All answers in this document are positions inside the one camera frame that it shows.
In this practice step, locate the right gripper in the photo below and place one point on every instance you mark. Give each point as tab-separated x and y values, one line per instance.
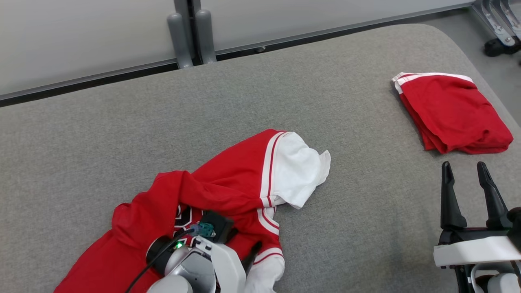
476	250

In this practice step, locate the grey metal stand base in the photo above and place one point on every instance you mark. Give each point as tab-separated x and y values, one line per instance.
494	20

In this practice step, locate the red shorts with white stripe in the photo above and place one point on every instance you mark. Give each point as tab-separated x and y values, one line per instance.
452	114

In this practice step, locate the small grey partition foot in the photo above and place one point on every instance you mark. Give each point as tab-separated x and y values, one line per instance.
260	49

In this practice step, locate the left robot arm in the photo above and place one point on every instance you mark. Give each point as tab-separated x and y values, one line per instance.
191	276

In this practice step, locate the red jersey with white sleeves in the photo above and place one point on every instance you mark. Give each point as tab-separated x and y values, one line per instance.
228	175

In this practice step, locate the grey partition base rail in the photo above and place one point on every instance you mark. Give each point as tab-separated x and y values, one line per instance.
81	80
346	28

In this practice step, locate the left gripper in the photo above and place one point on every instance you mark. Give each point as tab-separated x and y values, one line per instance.
228	268

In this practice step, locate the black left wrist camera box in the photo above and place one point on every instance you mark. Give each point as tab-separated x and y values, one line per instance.
220	226

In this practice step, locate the black caster wheel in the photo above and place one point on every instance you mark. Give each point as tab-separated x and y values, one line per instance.
498	48

